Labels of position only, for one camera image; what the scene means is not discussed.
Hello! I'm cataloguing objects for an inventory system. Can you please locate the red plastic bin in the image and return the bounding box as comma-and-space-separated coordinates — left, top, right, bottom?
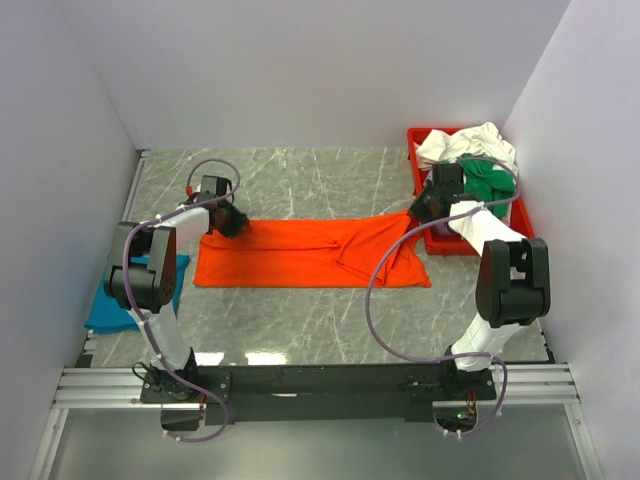
407, 127, 534, 256

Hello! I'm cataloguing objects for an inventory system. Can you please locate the black base beam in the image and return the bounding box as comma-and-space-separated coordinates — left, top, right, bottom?
132, 357, 498, 433

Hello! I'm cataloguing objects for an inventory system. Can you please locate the aluminium rail frame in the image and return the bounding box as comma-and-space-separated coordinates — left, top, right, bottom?
33, 148, 599, 479

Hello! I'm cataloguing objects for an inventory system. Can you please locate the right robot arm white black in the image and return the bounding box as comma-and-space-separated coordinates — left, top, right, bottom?
409, 163, 551, 399

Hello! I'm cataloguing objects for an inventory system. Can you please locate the lilac t-shirt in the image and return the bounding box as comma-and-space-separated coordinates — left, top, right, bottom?
430, 221, 455, 237

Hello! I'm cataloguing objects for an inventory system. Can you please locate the white t-shirt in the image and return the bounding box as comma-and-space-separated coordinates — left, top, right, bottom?
414, 121, 521, 229

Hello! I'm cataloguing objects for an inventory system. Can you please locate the folded blue t-shirt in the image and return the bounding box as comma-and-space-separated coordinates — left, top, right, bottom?
84, 254, 191, 335

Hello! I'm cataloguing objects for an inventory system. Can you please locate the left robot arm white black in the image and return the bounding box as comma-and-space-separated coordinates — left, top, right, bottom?
103, 175, 249, 402

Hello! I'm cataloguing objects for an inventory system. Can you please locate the green t-shirt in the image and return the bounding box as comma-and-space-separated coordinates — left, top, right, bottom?
461, 160, 516, 203

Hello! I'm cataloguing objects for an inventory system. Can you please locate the orange t-shirt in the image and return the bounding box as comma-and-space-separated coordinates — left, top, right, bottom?
193, 211, 431, 288

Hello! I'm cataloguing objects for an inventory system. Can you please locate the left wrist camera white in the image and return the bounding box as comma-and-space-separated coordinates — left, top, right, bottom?
185, 184, 203, 202

